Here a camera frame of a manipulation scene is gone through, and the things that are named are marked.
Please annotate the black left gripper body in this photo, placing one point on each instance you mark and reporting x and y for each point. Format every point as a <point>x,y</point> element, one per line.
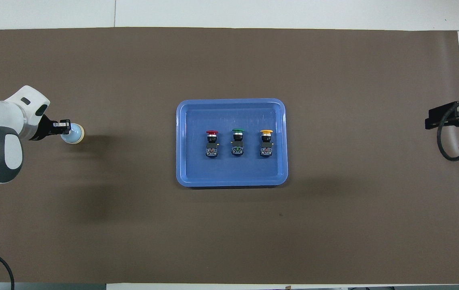
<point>46,129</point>

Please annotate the light blue call bell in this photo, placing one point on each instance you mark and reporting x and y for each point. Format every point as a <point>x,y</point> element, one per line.
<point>77,135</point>

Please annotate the red push button switch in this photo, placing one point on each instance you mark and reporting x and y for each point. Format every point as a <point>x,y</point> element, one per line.
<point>212,151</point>

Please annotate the green push button switch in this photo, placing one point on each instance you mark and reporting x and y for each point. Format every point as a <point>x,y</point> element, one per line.
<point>237,150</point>

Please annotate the yellow push button switch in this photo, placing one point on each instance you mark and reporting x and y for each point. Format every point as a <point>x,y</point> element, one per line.
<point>266,151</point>

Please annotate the blue plastic tray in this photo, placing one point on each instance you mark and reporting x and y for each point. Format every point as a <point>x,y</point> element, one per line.
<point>233,173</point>

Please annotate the brown table mat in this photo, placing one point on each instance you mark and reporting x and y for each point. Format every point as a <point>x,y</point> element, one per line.
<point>133,225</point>

